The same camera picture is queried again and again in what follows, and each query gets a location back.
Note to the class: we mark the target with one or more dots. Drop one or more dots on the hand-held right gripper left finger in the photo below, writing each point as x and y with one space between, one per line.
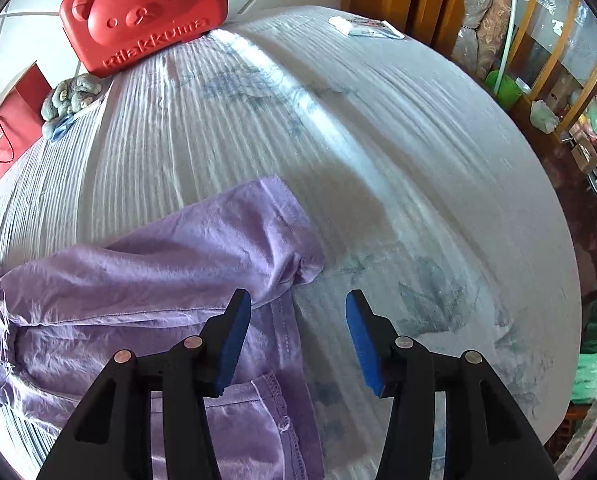
234 347

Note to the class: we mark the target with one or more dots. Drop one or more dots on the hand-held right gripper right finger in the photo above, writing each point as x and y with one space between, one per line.
361 347

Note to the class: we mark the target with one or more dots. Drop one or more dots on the purple shirt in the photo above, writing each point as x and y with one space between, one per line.
143 290

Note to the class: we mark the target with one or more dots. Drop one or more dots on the white striped bed sheet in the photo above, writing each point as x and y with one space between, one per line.
358 170

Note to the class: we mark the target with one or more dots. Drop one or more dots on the green plastic bucket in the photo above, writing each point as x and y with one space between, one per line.
503 87

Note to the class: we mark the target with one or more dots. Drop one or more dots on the grey plush toy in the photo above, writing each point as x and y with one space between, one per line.
68 96

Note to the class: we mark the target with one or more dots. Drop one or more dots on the red paper bag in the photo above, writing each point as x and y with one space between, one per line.
11 122

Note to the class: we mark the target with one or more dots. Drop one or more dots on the white flat packet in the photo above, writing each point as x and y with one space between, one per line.
366 27

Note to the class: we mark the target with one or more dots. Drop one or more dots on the red bear-face plastic case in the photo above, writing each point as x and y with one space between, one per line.
143 10

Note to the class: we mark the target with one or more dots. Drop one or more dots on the wooden glass-door cabinet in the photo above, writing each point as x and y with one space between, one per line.
543 45

